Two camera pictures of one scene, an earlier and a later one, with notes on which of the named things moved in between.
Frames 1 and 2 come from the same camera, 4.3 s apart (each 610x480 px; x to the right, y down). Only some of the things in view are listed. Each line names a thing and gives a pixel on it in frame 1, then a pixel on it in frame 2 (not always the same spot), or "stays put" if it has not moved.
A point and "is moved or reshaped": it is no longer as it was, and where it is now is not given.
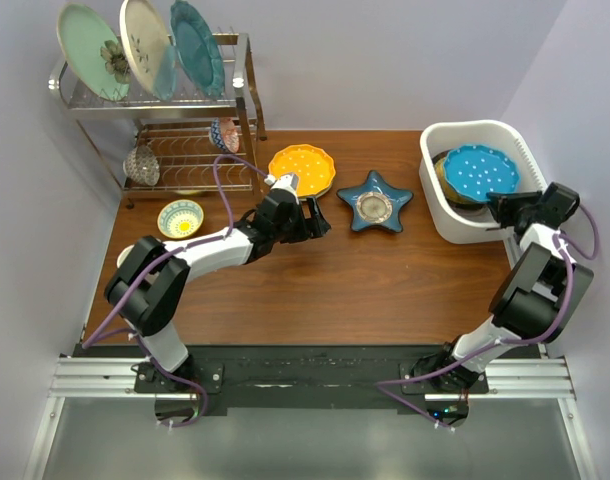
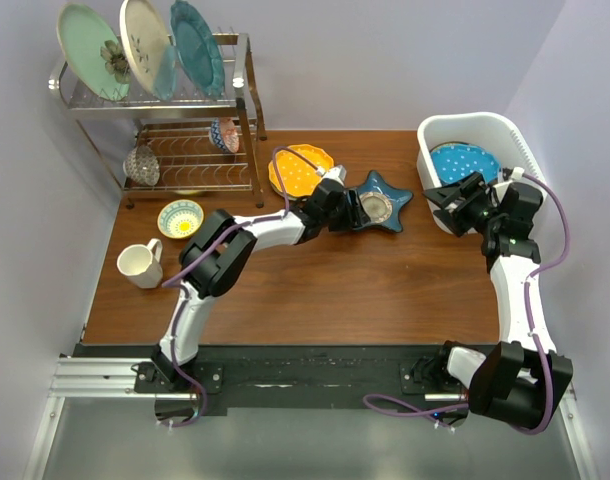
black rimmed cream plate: [481, 209] is moved or reshaped
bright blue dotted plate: [475, 171] is moved or reshaped
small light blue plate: [165, 74] stays put
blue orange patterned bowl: [224, 134] stays put
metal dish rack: [184, 145] stays put
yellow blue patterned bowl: [180, 219] stays put
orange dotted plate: [314, 167] stays put
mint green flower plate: [94, 51] stays put
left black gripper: [313, 226] -> [354, 217]
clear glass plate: [374, 207] stays put
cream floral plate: [145, 36] stays put
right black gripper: [501, 205] -> [473, 188]
